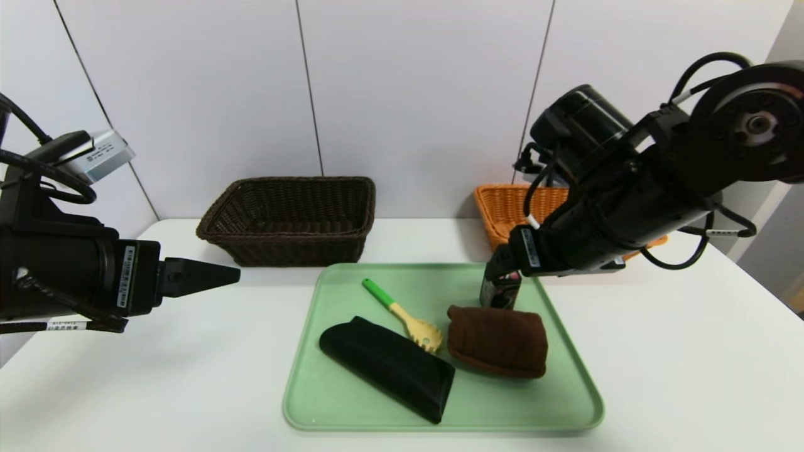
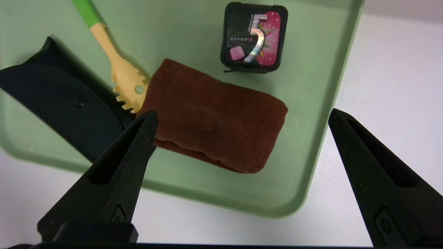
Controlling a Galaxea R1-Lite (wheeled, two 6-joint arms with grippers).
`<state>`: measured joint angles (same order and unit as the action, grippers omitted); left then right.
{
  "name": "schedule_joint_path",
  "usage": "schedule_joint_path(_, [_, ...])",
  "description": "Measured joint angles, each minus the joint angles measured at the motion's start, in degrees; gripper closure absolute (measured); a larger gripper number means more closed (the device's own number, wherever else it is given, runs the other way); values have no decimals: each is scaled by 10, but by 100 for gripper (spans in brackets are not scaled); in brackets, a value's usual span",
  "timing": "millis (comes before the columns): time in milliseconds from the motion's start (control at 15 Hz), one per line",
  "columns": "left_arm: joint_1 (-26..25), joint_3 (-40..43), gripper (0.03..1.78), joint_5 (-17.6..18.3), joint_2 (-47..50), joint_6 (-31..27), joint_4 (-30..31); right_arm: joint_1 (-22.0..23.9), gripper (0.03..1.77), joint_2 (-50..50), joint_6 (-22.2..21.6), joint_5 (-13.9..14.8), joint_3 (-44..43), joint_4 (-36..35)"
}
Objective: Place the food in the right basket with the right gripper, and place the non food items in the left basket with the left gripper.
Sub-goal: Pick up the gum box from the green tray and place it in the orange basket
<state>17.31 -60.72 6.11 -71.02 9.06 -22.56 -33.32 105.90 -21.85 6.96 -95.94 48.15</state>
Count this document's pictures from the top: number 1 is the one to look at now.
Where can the black left camera bracket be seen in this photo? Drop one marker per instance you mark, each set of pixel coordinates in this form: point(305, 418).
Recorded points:
point(63, 220)

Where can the small black pink snack box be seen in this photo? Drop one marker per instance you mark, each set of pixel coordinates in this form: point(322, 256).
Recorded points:
point(499, 296)

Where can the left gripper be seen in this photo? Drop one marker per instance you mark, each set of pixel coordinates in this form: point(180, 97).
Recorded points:
point(137, 276)

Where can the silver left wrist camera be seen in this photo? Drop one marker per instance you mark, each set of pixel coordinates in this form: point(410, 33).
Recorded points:
point(100, 157)

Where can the green plastic tray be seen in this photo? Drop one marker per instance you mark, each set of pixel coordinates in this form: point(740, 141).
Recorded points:
point(502, 402)

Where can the dark brown wicker basket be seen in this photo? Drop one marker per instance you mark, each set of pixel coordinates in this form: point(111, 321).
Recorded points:
point(282, 251)

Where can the brown towel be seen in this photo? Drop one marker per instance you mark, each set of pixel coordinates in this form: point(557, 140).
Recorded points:
point(496, 342)

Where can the white door frame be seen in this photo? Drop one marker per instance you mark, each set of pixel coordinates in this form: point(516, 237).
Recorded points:
point(767, 213)

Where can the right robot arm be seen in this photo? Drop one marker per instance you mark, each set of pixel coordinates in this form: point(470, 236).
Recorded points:
point(754, 125)

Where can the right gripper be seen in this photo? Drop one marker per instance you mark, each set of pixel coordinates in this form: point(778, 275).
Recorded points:
point(526, 252)

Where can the orange wicker basket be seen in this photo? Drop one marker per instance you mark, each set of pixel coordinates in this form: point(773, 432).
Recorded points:
point(502, 213)

